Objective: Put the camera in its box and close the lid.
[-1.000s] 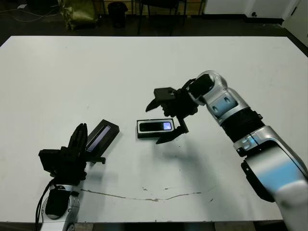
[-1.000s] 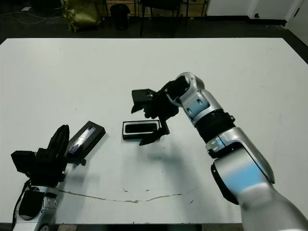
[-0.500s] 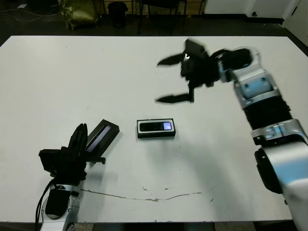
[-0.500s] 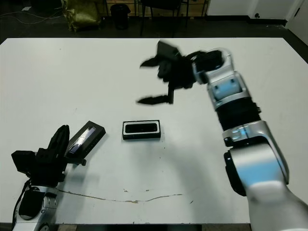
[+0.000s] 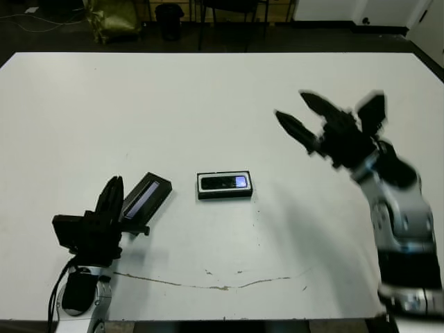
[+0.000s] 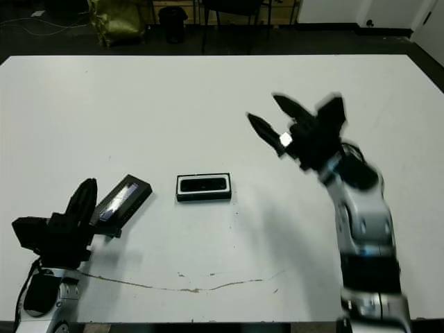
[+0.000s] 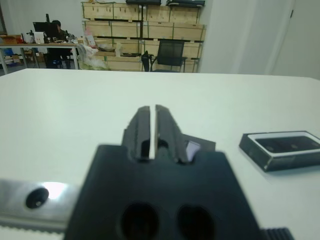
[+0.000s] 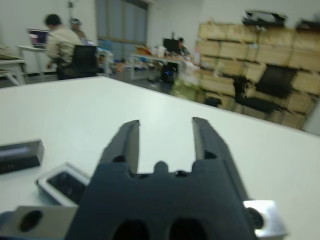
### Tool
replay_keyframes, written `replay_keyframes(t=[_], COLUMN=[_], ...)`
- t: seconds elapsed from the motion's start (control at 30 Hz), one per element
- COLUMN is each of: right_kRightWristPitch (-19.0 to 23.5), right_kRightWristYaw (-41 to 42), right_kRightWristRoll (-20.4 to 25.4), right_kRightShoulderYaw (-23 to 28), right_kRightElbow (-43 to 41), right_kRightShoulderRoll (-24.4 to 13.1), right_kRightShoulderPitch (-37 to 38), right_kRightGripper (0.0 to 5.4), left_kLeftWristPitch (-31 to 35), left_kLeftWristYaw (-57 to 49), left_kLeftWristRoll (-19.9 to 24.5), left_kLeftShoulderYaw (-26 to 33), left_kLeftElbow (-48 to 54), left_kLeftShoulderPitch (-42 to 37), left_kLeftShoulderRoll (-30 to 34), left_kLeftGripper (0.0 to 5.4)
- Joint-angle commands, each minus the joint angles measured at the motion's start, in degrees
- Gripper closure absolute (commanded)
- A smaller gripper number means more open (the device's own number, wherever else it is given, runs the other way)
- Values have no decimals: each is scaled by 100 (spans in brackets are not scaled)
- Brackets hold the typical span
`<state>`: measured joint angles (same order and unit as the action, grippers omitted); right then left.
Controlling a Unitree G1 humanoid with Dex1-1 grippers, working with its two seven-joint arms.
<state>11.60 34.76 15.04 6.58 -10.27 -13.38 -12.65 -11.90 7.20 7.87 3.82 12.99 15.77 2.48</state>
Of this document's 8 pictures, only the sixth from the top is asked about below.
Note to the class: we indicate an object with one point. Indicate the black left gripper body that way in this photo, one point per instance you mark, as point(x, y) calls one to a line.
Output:
point(66, 246)

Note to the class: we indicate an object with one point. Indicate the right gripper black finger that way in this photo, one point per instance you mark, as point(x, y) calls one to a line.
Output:
point(267, 133)
point(293, 109)

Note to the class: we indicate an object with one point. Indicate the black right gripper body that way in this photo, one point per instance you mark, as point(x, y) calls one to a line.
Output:
point(312, 142)

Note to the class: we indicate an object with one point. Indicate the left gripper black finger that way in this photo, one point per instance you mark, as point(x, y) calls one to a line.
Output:
point(81, 201)
point(94, 201)

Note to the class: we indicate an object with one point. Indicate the black box lid camera print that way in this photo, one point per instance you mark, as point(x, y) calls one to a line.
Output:
point(128, 197)

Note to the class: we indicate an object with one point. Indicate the slim black camera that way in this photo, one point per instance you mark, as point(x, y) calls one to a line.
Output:
point(203, 184)

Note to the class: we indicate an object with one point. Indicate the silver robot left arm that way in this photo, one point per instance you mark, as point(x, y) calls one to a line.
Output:
point(67, 291)

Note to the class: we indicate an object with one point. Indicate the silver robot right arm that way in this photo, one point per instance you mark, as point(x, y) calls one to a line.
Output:
point(367, 215)

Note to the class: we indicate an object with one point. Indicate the black box base white insert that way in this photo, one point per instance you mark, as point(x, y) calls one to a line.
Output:
point(204, 197)

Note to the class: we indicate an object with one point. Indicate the black office chair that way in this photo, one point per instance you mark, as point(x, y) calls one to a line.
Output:
point(232, 8)

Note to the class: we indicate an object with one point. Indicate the black trash bin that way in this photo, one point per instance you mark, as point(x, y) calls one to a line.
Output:
point(172, 24)

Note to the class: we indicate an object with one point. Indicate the large crinkled plastic bag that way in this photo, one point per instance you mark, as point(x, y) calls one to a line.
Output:
point(118, 22)

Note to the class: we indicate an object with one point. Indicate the white paper sheet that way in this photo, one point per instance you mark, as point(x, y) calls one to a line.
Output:
point(38, 13)

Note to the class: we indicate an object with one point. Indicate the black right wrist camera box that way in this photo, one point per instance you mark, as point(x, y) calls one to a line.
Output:
point(333, 111)

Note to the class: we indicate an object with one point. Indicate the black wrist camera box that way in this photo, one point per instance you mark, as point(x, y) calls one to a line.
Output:
point(333, 111)
point(29, 232)

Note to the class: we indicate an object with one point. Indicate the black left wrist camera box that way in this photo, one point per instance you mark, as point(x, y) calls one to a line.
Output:
point(29, 232)

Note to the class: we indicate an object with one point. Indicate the small black wall fitting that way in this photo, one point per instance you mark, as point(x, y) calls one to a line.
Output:
point(370, 23)

